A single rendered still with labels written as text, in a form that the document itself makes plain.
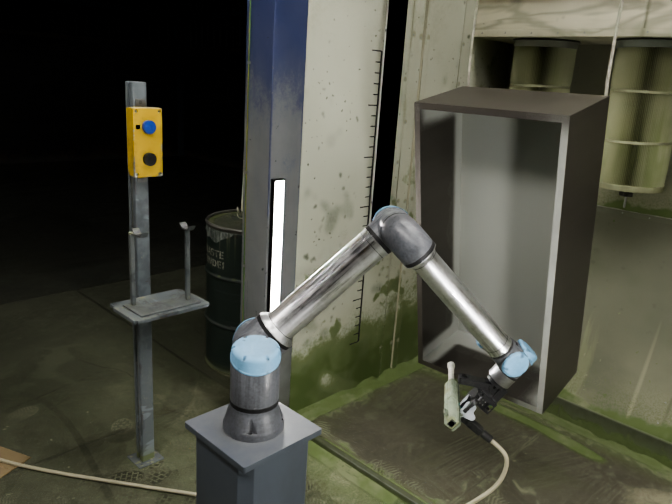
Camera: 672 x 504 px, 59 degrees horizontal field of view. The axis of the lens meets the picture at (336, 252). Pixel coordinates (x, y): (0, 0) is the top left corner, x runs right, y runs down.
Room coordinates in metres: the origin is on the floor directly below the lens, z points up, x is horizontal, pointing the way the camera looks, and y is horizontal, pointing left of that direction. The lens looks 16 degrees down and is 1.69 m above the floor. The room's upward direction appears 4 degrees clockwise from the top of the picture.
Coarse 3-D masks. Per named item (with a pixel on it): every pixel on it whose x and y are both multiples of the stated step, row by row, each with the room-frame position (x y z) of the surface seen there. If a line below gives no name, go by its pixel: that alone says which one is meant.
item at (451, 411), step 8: (448, 368) 2.29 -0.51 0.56; (448, 376) 2.22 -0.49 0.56; (448, 384) 2.12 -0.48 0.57; (456, 384) 2.13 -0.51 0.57; (448, 392) 2.06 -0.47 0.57; (456, 392) 2.06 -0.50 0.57; (448, 400) 1.99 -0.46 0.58; (456, 400) 2.00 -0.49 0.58; (448, 408) 1.93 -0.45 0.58; (456, 408) 1.93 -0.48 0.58; (448, 416) 1.88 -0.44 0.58; (456, 416) 1.88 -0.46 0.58; (448, 424) 1.86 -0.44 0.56; (456, 424) 1.86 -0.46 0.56; (472, 424) 1.95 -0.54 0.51; (480, 432) 1.94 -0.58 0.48; (488, 440) 1.94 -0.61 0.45
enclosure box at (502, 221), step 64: (448, 128) 2.55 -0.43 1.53; (512, 128) 2.47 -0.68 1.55; (576, 128) 2.01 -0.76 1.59; (448, 192) 2.59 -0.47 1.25; (512, 192) 2.51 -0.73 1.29; (576, 192) 2.09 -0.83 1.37; (448, 256) 2.65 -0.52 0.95; (512, 256) 2.54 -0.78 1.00; (576, 256) 2.18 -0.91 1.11; (448, 320) 2.70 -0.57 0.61; (512, 320) 2.58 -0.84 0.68; (576, 320) 2.29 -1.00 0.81; (512, 384) 2.34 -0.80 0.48
